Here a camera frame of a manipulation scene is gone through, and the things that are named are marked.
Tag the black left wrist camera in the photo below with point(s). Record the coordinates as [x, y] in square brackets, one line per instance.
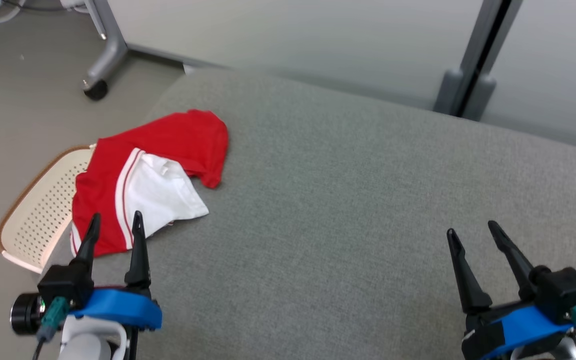
[65, 285]

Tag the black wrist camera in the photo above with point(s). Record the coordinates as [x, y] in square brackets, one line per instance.
[563, 292]
[65, 285]

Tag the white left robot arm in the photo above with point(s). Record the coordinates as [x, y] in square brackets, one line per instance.
[88, 345]

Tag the grey metal partition post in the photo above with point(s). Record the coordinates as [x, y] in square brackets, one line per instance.
[485, 30]

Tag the blue right camera mount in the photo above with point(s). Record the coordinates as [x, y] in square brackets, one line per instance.
[528, 327]

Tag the grey cylindrical post foot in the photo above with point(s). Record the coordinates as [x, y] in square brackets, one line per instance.
[448, 92]
[480, 100]

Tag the white perforated laundry basket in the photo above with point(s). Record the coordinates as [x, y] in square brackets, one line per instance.
[43, 210]

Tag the grey metal furniture leg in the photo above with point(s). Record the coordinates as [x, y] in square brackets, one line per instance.
[110, 50]

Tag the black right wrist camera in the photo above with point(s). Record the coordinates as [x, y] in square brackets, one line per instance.
[563, 292]

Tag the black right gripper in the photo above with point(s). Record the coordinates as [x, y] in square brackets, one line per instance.
[483, 335]

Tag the grey wall skirting strip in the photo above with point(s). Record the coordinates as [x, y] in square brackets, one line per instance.
[168, 54]

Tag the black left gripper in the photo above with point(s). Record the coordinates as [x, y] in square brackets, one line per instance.
[148, 294]

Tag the blue left camera mount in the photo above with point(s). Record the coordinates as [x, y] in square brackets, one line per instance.
[118, 307]

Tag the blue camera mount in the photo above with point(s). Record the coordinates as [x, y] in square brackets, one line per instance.
[118, 307]
[528, 327]

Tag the black caster wheel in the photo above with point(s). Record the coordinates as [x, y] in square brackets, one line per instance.
[96, 90]

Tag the red white-sleeved shirt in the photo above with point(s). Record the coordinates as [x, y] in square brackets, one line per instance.
[168, 135]

